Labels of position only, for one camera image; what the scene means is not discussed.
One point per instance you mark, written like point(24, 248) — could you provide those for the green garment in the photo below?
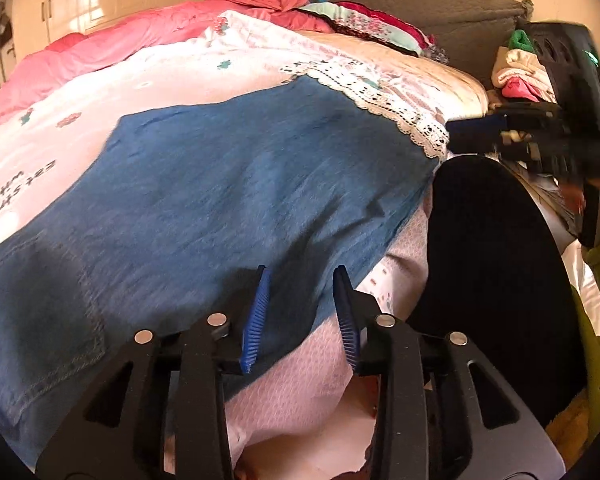
point(521, 40)

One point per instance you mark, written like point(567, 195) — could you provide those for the person's leg in black trousers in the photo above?
point(490, 260)

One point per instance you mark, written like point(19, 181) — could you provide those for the blue denim pants lace trim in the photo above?
point(230, 185)

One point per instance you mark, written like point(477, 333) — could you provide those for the floral cloth pile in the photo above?
point(380, 25)

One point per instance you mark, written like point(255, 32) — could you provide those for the strawberry printed bed sheet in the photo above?
point(155, 75)

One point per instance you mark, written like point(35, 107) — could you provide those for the green jacket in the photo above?
point(597, 390)

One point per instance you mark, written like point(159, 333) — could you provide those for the pink duvet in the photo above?
point(130, 30)

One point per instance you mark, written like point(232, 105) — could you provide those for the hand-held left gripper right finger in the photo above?
point(348, 327)

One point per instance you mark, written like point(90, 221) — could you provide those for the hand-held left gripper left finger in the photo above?
point(254, 325)

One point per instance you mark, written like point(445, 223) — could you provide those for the pink garment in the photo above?
point(527, 91)

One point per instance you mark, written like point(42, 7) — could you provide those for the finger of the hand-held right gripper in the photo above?
point(480, 129)
point(517, 152)

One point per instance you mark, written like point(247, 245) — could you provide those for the white garment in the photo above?
point(517, 67)

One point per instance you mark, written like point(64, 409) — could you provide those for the beige quilt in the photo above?
point(450, 75)

